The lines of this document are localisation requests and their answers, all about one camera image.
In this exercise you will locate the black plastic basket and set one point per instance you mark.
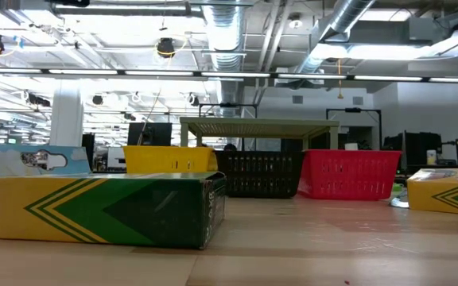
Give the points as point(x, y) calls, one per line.
point(261, 175)

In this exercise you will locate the red plastic basket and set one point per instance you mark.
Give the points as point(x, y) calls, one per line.
point(348, 175)

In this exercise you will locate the Crayola crayon box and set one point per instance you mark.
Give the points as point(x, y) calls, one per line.
point(94, 206)
point(443, 194)

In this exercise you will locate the yellow plastic basket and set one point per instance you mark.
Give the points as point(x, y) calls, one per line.
point(165, 159)

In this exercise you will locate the black background monitor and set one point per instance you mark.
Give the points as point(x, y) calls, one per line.
point(157, 133)

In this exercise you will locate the black background panel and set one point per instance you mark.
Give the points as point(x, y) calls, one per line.
point(88, 147)

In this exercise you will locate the linear ceiling light strip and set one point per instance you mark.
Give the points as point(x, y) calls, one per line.
point(82, 72)

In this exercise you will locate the white building column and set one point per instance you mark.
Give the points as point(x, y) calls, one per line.
point(66, 119)

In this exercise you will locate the black background equipment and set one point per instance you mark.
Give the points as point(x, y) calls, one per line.
point(416, 149)

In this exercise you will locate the silver ventilation duct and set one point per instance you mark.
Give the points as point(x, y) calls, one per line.
point(348, 14)
point(225, 39)

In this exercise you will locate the black background stand frame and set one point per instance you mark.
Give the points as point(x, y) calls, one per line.
point(353, 110)

